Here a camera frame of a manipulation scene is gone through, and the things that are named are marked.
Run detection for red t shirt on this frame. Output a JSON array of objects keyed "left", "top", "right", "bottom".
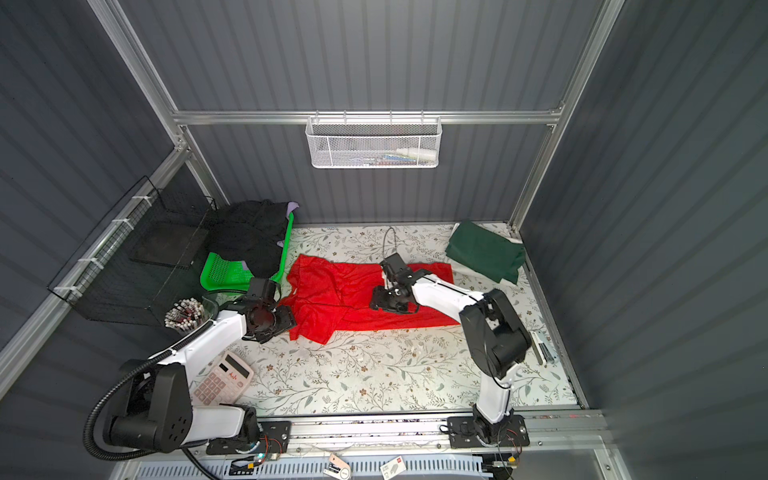
[{"left": 280, "top": 254, "right": 457, "bottom": 345}]

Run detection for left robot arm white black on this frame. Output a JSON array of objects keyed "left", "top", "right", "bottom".
[{"left": 82, "top": 279, "right": 296, "bottom": 460}]

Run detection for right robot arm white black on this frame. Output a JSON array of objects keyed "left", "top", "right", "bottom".
[{"left": 370, "top": 253, "right": 534, "bottom": 446}]

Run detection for green plastic basket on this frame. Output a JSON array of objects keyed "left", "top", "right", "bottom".
[{"left": 200, "top": 213, "right": 294, "bottom": 292}]

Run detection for floral table cloth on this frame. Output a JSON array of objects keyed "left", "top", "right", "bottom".
[{"left": 169, "top": 223, "right": 578, "bottom": 419}]

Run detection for white calculator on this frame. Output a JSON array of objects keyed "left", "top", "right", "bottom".
[{"left": 191, "top": 351, "right": 254, "bottom": 406}]

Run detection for cup of pens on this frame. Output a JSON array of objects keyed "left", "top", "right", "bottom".
[{"left": 164, "top": 297, "right": 219, "bottom": 334}]

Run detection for black t shirt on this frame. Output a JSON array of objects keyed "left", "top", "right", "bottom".
[{"left": 205, "top": 200, "right": 292, "bottom": 278}]

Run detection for folded dark green t shirt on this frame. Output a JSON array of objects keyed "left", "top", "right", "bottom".
[{"left": 445, "top": 220, "right": 527, "bottom": 284}]

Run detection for purple garment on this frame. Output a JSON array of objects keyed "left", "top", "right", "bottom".
[{"left": 286, "top": 201, "right": 300, "bottom": 233}]

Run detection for white bottle in basket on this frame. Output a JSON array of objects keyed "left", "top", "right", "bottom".
[{"left": 396, "top": 147, "right": 438, "bottom": 163}]

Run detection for metal tools on table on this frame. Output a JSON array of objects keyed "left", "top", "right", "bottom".
[{"left": 530, "top": 331, "right": 556, "bottom": 367}]

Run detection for white tag card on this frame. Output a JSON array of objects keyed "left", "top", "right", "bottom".
[{"left": 323, "top": 453, "right": 351, "bottom": 480}]

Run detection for white label card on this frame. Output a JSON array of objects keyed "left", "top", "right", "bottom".
[{"left": 380, "top": 456, "right": 407, "bottom": 480}]

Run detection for black wire mesh basket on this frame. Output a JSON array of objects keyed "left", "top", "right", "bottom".
[{"left": 48, "top": 171, "right": 218, "bottom": 327}]

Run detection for white wire wall basket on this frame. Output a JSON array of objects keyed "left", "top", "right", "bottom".
[{"left": 305, "top": 115, "right": 443, "bottom": 169}]

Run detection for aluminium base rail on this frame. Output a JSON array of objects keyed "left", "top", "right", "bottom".
[{"left": 112, "top": 409, "right": 631, "bottom": 479}]

